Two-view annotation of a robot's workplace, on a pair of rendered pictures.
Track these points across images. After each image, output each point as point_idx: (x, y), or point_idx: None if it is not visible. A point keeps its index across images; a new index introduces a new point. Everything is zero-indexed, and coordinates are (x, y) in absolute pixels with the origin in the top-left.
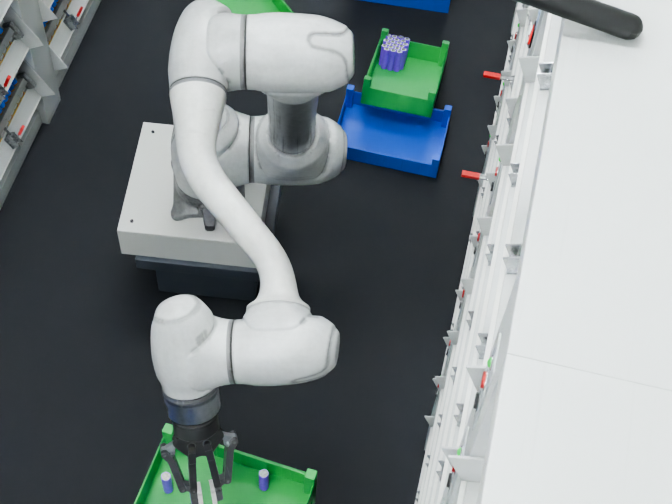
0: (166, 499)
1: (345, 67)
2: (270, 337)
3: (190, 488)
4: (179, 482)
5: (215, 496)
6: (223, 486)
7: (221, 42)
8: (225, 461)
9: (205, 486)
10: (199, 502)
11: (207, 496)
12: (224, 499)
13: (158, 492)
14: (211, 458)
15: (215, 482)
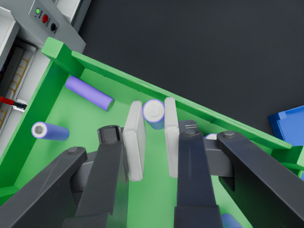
0: (229, 204)
1: None
2: None
3: (202, 139)
4: (249, 151)
5: (126, 124)
6: (140, 215)
7: None
8: (36, 212)
9: (168, 219)
10: (174, 115)
11: (165, 201)
12: (140, 193)
13: (242, 217)
14: (78, 225)
15: (113, 150)
